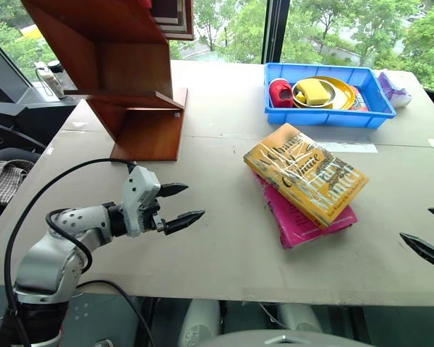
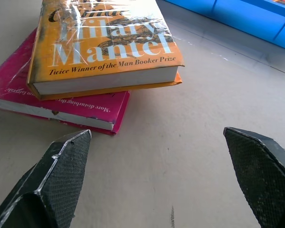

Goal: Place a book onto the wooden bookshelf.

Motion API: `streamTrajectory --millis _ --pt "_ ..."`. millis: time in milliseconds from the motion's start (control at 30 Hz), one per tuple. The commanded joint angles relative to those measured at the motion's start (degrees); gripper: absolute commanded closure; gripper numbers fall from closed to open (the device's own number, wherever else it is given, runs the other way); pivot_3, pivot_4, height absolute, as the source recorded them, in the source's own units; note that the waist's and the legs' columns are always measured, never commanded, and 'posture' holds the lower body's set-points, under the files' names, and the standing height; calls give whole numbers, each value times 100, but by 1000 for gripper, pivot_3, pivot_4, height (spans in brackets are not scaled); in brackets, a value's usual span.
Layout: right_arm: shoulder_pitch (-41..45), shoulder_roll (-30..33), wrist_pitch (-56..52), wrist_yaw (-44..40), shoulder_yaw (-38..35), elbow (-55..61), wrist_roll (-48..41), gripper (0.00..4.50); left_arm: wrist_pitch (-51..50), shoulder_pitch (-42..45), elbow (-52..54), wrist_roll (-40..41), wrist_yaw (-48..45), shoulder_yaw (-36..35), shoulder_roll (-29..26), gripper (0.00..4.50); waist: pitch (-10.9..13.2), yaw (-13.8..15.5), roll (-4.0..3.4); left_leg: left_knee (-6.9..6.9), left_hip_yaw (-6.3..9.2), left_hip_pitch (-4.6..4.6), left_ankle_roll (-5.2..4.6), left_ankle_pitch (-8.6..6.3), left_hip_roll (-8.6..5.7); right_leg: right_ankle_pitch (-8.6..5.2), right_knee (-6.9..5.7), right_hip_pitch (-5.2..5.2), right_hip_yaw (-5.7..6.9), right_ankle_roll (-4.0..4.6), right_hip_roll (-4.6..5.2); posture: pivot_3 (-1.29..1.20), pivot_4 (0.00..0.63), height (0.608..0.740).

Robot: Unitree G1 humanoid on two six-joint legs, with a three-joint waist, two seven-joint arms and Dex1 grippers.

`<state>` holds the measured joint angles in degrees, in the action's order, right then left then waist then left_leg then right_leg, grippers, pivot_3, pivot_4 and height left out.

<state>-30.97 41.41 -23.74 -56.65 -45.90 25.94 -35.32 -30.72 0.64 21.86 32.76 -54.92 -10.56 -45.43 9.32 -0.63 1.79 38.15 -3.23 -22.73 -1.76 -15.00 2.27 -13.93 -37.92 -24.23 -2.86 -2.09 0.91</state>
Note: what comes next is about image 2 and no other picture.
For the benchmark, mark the blue plastic bin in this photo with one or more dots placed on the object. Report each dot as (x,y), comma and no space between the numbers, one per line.
(249,16)

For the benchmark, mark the pink hardcover book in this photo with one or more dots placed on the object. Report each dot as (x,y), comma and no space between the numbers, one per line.
(14,88)

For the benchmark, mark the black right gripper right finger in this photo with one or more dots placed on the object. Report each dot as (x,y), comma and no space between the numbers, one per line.
(259,175)

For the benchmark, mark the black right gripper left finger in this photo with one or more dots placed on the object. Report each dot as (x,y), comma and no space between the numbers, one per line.
(59,175)

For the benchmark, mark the orange hardcover book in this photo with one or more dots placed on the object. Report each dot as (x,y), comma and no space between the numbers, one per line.
(102,42)

